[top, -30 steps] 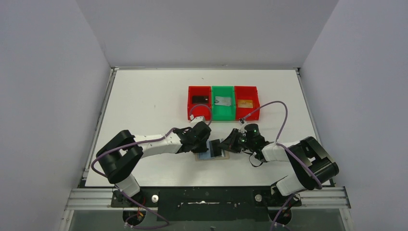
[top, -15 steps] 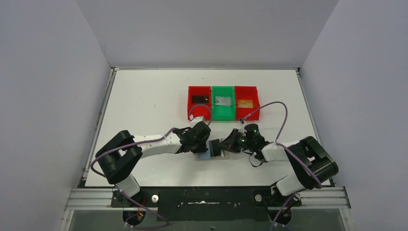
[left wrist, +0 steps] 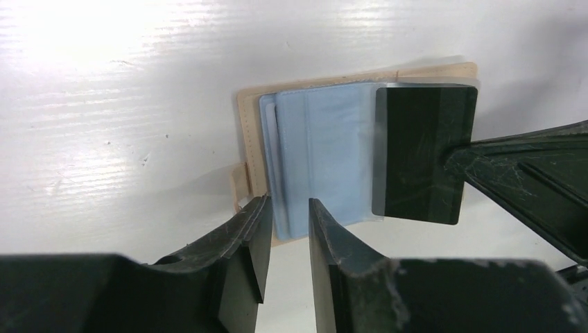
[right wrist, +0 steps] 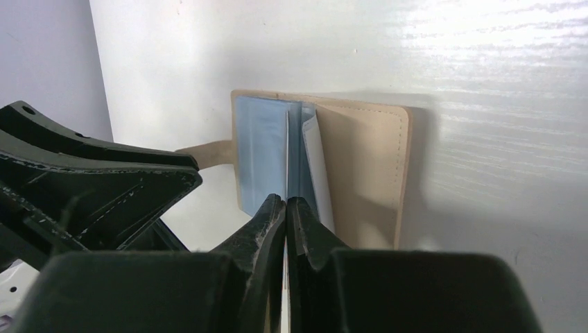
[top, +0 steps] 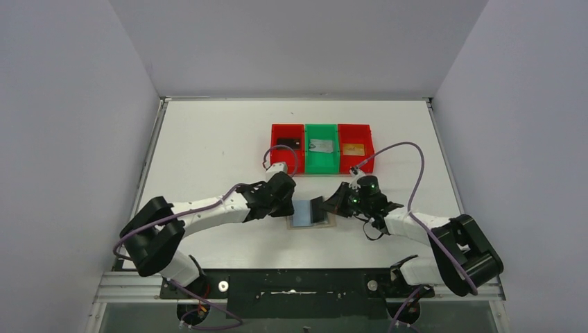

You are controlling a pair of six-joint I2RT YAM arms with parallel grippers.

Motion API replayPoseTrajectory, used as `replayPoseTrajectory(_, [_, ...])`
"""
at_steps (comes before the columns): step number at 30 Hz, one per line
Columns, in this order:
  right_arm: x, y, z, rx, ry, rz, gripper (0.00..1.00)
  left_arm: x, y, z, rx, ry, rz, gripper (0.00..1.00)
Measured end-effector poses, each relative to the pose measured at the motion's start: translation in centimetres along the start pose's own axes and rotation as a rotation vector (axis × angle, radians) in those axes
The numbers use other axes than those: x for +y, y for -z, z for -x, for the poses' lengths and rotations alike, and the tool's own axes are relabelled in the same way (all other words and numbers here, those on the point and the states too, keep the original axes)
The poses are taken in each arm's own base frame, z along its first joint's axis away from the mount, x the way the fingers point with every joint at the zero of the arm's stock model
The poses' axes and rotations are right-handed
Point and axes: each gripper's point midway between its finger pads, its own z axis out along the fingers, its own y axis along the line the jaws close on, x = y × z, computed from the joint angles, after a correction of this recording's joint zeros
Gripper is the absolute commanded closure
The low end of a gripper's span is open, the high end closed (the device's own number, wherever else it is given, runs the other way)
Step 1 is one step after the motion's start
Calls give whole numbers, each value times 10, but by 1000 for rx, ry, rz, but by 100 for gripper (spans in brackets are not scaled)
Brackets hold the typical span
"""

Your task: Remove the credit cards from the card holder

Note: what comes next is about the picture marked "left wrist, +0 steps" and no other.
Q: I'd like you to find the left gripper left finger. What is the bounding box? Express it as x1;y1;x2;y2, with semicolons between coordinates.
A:
1;196;273;332

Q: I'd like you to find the beige card holder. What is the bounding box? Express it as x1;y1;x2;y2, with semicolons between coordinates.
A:
232;62;478;245

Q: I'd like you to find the black credit card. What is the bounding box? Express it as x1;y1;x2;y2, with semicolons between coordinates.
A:
372;83;478;225

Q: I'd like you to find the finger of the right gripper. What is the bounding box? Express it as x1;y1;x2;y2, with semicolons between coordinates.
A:
443;121;587;266

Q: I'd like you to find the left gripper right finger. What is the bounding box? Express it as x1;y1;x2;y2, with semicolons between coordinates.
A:
309;198;587;332

